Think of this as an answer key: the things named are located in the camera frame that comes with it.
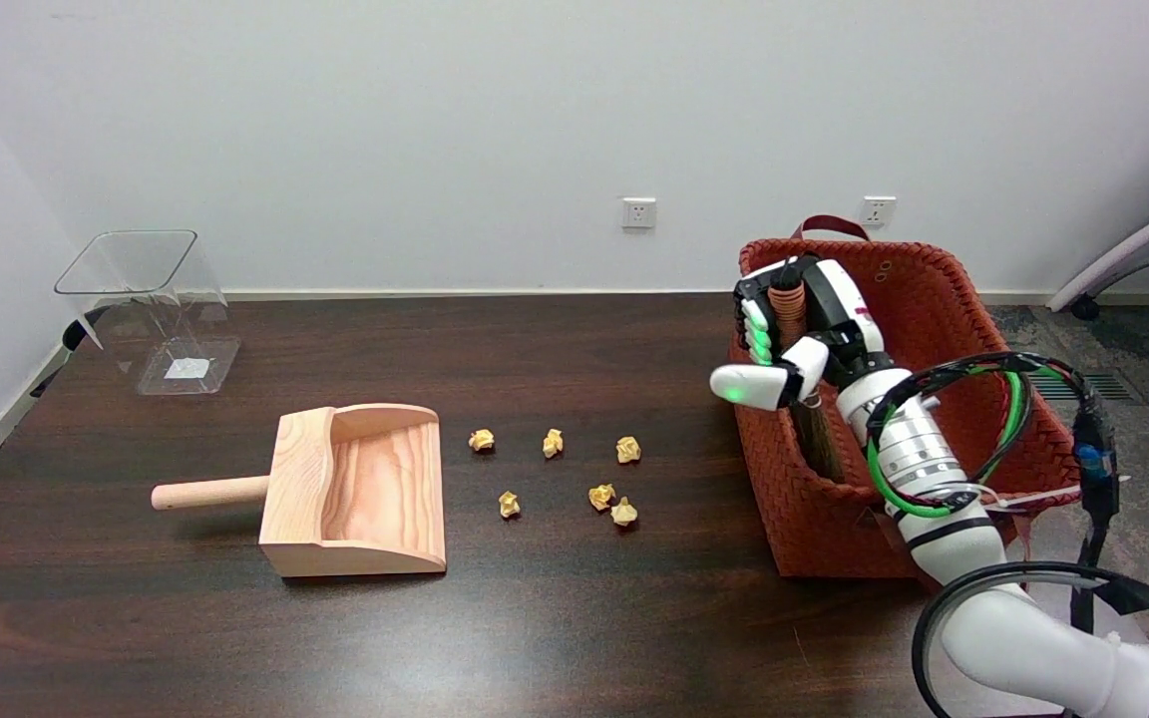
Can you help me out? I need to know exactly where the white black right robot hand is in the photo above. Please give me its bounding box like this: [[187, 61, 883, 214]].
[[710, 256, 911, 410]]

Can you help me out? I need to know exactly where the dark straw hand broom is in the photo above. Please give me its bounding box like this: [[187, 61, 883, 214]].
[[769, 264, 846, 486]]

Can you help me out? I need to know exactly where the red woven basket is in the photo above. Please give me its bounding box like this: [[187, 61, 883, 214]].
[[728, 214, 1084, 580]]

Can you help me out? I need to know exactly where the floor vent grille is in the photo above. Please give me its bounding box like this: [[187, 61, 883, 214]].
[[1027, 370, 1149, 406]]

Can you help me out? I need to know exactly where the white office chair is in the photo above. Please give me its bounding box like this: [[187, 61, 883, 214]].
[[1045, 188, 1149, 452]]

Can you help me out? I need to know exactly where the wooden dustpan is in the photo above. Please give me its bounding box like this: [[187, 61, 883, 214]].
[[151, 403, 447, 579]]

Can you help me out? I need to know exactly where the clear plastic bin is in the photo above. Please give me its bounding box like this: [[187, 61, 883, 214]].
[[54, 229, 242, 397]]

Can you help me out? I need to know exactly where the green cable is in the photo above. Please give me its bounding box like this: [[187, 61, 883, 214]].
[[865, 363, 1032, 521]]

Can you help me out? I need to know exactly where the black sheathed cable bundle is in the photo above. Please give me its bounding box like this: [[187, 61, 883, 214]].
[[864, 350, 1124, 639]]

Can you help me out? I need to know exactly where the black cable loop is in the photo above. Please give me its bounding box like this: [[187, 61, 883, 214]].
[[911, 560, 1149, 718]]

